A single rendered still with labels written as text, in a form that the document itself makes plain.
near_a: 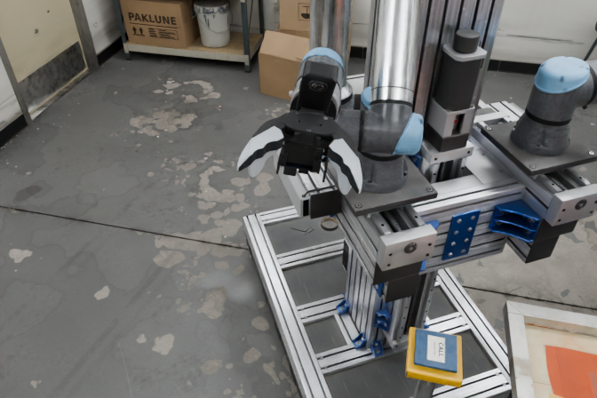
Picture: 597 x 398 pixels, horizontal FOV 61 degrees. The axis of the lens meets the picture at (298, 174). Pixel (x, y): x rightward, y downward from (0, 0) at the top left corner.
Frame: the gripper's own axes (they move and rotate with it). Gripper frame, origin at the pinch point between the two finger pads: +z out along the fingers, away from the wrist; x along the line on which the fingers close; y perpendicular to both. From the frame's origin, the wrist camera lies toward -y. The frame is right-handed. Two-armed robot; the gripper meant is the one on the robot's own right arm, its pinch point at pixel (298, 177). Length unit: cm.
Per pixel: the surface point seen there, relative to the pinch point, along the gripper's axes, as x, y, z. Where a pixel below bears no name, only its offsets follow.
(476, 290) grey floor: -97, 156, -130
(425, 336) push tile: -37, 66, -30
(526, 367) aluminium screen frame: -59, 61, -23
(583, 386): -72, 63, -22
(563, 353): -70, 63, -30
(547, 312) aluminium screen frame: -67, 60, -39
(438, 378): -40, 68, -20
